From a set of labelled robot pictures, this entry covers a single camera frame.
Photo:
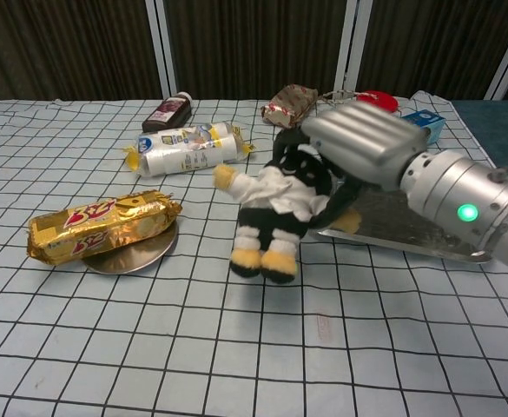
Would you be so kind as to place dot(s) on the dark juice bottle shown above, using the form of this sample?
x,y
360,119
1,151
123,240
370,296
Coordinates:
x,y
166,113

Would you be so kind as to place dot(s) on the red round disc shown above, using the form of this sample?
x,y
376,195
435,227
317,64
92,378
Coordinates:
x,y
381,99

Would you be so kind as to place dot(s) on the round steel plate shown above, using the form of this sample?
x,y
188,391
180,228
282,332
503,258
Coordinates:
x,y
140,258

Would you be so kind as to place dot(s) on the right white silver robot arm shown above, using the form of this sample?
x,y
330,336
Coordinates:
x,y
466,204

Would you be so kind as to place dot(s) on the white screen frame post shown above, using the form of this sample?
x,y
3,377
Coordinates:
x,y
503,65
157,43
345,65

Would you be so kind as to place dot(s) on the brown crumpled snack bag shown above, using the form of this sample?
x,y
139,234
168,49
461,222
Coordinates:
x,y
288,106

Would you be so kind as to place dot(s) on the gold biscuit package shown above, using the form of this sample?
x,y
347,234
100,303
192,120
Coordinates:
x,y
101,226

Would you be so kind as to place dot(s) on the blue cookie box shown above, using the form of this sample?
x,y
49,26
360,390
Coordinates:
x,y
427,121

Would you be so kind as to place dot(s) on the white yellow snack pack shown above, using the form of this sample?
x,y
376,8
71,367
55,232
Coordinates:
x,y
184,150

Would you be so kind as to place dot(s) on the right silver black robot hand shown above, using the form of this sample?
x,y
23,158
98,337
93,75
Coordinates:
x,y
366,139

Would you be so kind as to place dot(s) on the black plush toy white shirt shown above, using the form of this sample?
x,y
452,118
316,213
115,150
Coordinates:
x,y
271,204

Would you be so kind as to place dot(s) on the rectangular steel tray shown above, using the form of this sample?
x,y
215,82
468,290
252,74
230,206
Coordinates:
x,y
388,230

